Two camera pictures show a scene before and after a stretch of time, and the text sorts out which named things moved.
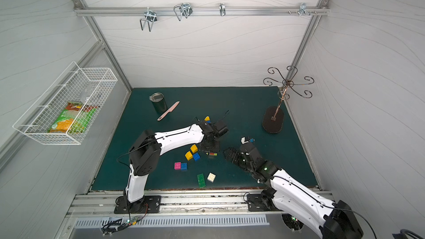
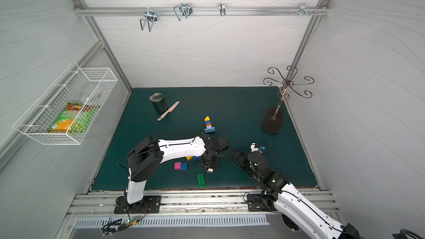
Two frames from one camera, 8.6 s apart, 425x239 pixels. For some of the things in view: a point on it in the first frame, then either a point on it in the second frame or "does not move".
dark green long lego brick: (201, 180) does not move
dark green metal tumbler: (159, 102) does not move
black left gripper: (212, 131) to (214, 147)
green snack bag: (74, 119) does not move
